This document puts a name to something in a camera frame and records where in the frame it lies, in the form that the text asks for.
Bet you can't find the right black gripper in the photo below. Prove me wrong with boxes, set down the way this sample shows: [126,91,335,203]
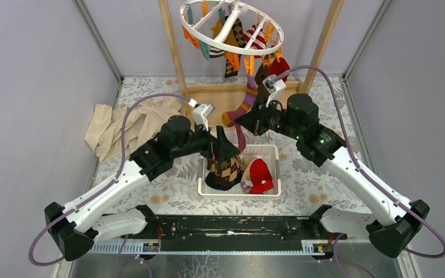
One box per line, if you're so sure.
[236,95,302,140]

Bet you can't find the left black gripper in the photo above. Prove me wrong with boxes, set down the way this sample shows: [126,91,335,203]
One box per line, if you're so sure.
[171,120,240,163]

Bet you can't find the purple orange striped sock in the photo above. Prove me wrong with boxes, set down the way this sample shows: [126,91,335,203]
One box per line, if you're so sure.
[221,74,258,152]

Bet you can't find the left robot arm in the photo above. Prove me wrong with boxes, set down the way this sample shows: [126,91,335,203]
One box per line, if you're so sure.
[44,116,240,261]

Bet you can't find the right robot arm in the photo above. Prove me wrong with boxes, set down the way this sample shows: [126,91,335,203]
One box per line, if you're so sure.
[235,94,430,258]

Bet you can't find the white round clip hanger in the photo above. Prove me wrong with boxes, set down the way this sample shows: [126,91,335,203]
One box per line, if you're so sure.
[179,1,284,57]

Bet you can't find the white plastic basket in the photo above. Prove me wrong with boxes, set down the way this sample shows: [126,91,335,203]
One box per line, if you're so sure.
[198,144,282,200]

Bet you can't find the wooden hanging rack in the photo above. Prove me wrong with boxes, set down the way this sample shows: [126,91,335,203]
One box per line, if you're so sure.
[158,1,344,108]

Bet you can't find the beige crumpled cloth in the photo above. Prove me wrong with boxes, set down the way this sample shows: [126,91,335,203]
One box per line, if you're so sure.
[84,97,181,162]

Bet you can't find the floral table mat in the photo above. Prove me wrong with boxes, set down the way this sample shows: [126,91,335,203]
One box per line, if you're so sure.
[92,76,379,217]

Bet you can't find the mustard yellow sock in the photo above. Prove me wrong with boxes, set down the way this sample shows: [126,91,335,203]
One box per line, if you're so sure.
[209,19,240,58]

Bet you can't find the brown yellow argyle sock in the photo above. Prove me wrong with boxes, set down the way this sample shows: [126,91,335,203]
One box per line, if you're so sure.
[224,19,246,78]

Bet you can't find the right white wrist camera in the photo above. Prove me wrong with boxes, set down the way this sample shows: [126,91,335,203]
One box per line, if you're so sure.
[263,75,286,108]

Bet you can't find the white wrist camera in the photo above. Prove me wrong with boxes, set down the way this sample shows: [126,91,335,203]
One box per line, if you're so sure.
[263,75,286,108]
[188,98,215,131]

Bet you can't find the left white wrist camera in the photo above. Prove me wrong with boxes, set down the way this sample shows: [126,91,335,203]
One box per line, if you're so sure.
[188,98,215,131]

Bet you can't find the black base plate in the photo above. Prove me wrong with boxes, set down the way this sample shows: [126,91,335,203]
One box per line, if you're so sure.
[129,215,338,252]

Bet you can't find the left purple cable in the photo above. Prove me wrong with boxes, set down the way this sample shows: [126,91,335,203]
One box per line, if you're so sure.
[28,93,198,278]

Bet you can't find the purple cable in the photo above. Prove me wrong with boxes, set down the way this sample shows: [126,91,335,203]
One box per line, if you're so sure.
[28,93,198,278]
[274,64,445,278]

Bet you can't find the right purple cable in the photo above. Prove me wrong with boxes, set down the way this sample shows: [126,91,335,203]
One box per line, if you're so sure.
[274,64,445,278]

